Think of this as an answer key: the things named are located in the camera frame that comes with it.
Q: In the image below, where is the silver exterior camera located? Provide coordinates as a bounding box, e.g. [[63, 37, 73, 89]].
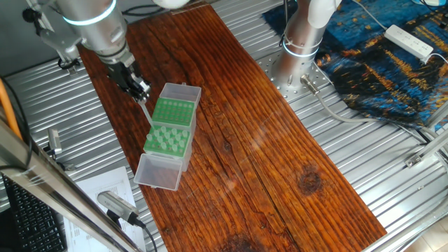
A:
[[97, 190, 141, 227]]

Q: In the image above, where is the black computer keyboard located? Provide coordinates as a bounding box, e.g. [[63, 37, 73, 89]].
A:
[[1, 174, 67, 252]]

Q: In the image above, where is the black base cable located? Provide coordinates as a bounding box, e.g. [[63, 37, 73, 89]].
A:
[[279, 0, 293, 48]]

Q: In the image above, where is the aluminium frame bar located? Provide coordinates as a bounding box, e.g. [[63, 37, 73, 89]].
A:
[[0, 118, 141, 252]]

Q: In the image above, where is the small grey mounted device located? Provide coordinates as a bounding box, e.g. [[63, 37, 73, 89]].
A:
[[43, 127, 76, 172]]

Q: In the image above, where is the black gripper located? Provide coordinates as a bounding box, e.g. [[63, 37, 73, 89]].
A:
[[105, 57, 153, 104]]

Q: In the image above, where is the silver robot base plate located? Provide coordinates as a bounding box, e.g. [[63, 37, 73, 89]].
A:
[[257, 52, 333, 104]]

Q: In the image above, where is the aluminium frame rail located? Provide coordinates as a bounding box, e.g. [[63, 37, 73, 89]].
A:
[[404, 101, 448, 169]]

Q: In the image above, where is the white printed paper sheet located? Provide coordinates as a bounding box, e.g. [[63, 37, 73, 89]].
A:
[[62, 166, 146, 252]]

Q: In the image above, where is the silver camera mount bracket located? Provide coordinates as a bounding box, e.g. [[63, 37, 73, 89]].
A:
[[36, 19, 83, 76]]

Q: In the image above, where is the orange tube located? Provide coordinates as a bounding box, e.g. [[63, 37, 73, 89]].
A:
[[0, 78, 22, 141]]

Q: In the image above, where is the brown wooden board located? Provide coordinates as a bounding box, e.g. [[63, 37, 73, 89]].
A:
[[78, 5, 388, 252]]

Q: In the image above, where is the white power cable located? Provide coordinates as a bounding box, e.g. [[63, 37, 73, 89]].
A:
[[351, 0, 388, 31]]

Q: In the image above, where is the blue painted cloth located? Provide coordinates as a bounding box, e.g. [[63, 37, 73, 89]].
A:
[[262, 0, 448, 129]]

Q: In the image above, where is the white power strip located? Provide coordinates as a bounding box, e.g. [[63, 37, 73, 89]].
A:
[[384, 23, 435, 60]]

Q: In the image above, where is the grey base cable with connector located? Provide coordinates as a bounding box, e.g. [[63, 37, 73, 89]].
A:
[[300, 73, 435, 144]]

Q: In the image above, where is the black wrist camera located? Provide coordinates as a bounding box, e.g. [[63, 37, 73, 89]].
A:
[[21, 7, 43, 25]]

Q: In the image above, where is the clear box green tip rack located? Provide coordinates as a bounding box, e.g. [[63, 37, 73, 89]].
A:
[[133, 125, 193, 192], [150, 82, 203, 136]]

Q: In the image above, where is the black exterior camera cable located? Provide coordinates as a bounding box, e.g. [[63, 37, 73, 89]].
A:
[[134, 216, 159, 252]]

